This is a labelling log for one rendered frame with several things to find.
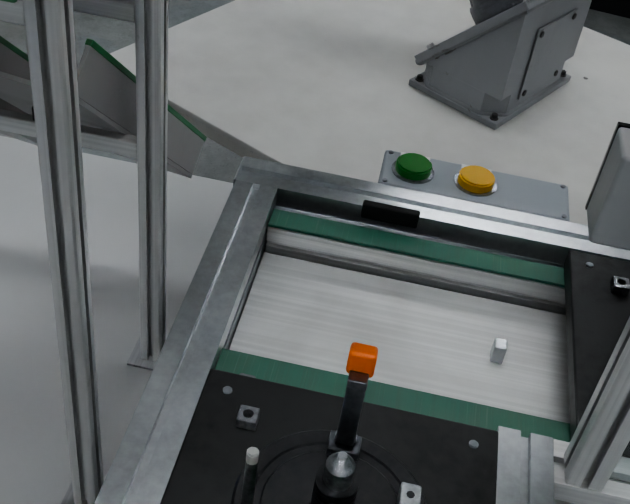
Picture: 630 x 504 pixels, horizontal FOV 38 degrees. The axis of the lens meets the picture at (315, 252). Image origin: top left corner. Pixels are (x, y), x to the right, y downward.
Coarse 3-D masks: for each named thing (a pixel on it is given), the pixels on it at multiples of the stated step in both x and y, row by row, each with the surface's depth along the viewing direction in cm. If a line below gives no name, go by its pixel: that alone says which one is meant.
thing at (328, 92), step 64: (256, 0) 151; (320, 0) 154; (384, 0) 157; (448, 0) 160; (128, 64) 131; (192, 64) 133; (256, 64) 135; (320, 64) 137; (384, 64) 140; (576, 64) 147; (256, 128) 123; (320, 128) 124; (384, 128) 126; (448, 128) 128; (512, 128) 130; (576, 128) 132; (576, 192) 120
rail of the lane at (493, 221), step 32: (256, 160) 100; (288, 192) 96; (320, 192) 96; (352, 192) 98; (384, 192) 98; (416, 192) 98; (352, 224) 98; (384, 224) 97; (416, 224) 95; (448, 224) 95; (480, 224) 95; (512, 224) 97; (544, 224) 97; (576, 224) 97; (512, 256) 97; (544, 256) 95; (608, 256) 94
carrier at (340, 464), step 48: (240, 384) 74; (192, 432) 70; (240, 432) 70; (288, 432) 71; (384, 432) 72; (432, 432) 72; (480, 432) 73; (192, 480) 67; (240, 480) 65; (288, 480) 65; (336, 480) 60; (384, 480) 66; (432, 480) 69; (480, 480) 70
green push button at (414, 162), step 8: (400, 160) 101; (408, 160) 101; (416, 160) 101; (424, 160) 101; (400, 168) 100; (408, 168) 100; (416, 168) 100; (424, 168) 100; (408, 176) 100; (416, 176) 99; (424, 176) 100
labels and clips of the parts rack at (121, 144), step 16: (0, 0) 47; (16, 0) 47; (0, 112) 74; (16, 112) 75; (32, 112) 74; (0, 128) 75; (16, 128) 74; (32, 128) 74; (96, 128) 74; (96, 144) 74; (112, 144) 74; (128, 144) 73
